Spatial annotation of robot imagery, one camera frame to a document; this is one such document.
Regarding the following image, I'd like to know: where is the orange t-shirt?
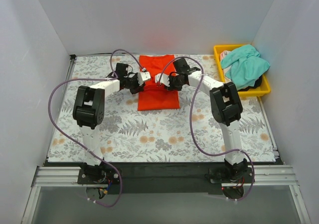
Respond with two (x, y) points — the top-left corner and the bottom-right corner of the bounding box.
(138, 55), (180, 111)

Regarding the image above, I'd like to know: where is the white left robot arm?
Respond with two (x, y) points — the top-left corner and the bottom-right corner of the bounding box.
(73, 63), (151, 167)

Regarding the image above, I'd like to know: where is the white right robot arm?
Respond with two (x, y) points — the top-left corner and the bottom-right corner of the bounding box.
(155, 56), (251, 183)

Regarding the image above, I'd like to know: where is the floral patterned table mat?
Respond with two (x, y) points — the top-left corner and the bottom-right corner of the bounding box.
(47, 54), (280, 163)

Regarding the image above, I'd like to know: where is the white cream garment in bin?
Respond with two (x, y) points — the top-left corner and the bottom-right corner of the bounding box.
(219, 50), (231, 61)

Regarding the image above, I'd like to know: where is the teal t-shirt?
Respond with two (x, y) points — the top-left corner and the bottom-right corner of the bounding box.
(220, 44), (270, 90)

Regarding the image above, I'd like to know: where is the black garment in bin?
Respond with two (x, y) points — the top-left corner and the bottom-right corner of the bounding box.
(241, 76), (262, 91)

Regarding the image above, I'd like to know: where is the yellow plastic bin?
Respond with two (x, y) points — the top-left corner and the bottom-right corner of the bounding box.
(213, 44), (271, 97)

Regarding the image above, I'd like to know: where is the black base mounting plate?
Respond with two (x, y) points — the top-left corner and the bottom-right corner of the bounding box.
(77, 162), (253, 195)

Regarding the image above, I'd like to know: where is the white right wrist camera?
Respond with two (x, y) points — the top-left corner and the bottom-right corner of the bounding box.
(155, 73), (169, 87)

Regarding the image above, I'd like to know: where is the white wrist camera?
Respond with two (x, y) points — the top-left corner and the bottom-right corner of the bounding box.
(155, 73), (169, 87)
(138, 71), (152, 86)

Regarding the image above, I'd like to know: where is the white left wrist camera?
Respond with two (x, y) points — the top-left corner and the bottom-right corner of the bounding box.
(138, 71), (152, 86)

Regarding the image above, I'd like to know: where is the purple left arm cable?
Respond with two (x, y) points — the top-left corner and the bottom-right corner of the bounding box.
(47, 49), (148, 207)

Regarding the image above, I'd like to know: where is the aluminium table edge rail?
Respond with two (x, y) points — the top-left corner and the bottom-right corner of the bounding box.
(22, 163), (311, 224)

